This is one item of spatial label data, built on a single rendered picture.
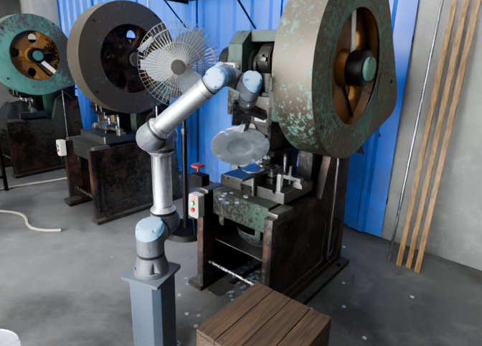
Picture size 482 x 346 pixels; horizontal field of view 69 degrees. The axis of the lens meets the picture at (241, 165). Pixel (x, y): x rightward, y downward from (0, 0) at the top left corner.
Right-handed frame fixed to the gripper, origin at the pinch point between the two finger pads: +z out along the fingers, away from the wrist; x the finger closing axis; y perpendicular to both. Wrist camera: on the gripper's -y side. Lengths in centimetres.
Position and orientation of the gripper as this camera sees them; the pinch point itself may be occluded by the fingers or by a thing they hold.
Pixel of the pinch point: (243, 129)
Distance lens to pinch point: 163.8
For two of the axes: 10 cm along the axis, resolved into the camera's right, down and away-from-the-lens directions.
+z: -1.6, 4.8, 8.6
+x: 1.2, 8.8, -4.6
